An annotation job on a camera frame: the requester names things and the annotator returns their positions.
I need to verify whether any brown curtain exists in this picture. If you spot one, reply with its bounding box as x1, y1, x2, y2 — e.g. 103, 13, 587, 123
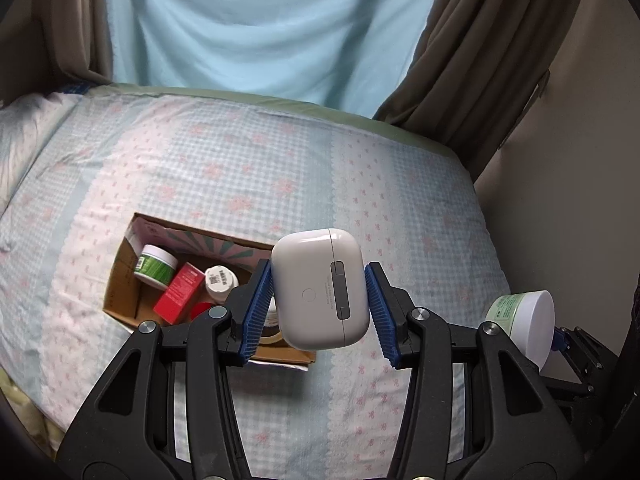
1, 0, 113, 105
374, 0, 580, 179

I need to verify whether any open cardboard box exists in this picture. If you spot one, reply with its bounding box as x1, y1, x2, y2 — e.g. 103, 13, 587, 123
102, 212, 317, 366

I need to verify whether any yellow tape roll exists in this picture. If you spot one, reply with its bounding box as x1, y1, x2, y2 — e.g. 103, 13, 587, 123
259, 310, 282, 346

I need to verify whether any right brown curtain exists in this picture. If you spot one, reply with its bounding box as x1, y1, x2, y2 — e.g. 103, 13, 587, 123
374, 0, 580, 179

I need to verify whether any floral yellow blanket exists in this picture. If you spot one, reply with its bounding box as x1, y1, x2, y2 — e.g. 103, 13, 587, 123
0, 368, 64, 458

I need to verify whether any left brown curtain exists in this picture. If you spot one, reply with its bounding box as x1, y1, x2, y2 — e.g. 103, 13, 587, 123
1, 0, 113, 105

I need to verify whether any green white cream jar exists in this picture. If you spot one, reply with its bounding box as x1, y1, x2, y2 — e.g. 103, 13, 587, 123
134, 244, 178, 290

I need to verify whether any patterned bed sheet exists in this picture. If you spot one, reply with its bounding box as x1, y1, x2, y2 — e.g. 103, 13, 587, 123
0, 84, 511, 479

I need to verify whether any red carton box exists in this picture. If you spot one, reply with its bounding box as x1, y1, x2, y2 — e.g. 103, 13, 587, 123
153, 262, 205, 325

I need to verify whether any light blue cloth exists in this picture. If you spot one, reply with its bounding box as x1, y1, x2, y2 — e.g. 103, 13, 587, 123
106, 0, 434, 117

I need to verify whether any white lidded jar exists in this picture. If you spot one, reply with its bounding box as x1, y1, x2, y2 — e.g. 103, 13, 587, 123
486, 290, 555, 370

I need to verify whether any white earbuds case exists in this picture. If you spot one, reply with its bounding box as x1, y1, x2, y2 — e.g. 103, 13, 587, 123
270, 229, 370, 351

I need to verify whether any white pill bottle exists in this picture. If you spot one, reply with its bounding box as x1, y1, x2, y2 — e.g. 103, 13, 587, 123
204, 266, 240, 304

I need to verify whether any silver round tin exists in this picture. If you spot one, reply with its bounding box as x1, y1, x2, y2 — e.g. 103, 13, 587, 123
189, 301, 214, 321

